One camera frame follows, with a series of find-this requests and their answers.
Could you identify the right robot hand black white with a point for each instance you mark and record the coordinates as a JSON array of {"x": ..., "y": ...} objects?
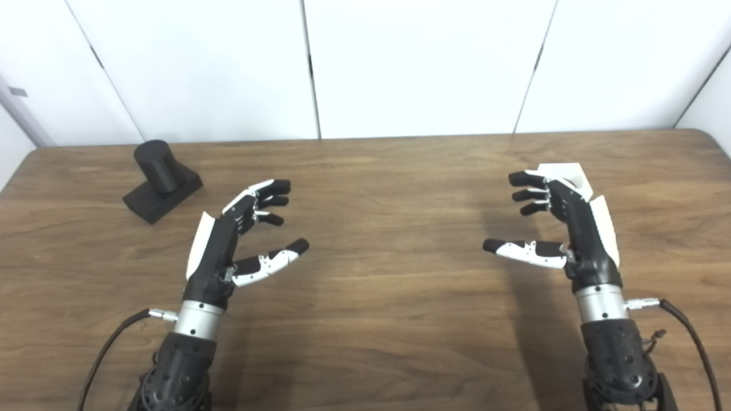
[{"x": 588, "y": 245}]

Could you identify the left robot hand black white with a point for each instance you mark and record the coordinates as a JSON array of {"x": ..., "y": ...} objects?
[{"x": 214, "y": 257}]

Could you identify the white square piece with hole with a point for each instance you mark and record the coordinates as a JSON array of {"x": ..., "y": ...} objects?
[{"x": 565, "y": 170}]

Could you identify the black peg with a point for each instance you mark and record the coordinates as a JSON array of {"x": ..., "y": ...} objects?
[{"x": 160, "y": 177}]

